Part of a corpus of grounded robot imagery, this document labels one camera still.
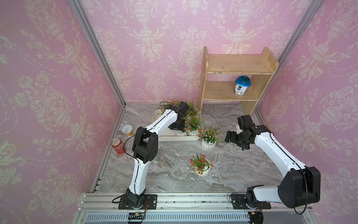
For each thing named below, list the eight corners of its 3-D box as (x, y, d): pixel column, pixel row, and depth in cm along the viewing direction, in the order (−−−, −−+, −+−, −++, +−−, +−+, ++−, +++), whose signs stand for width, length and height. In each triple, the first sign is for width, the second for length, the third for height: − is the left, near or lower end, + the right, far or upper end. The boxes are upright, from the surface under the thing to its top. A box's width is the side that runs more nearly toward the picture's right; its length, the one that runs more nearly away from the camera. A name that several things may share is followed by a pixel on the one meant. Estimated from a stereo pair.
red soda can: (116, 154, 94) (109, 147, 85) (119, 146, 98) (112, 138, 89) (127, 154, 94) (121, 147, 85) (129, 146, 98) (124, 138, 89)
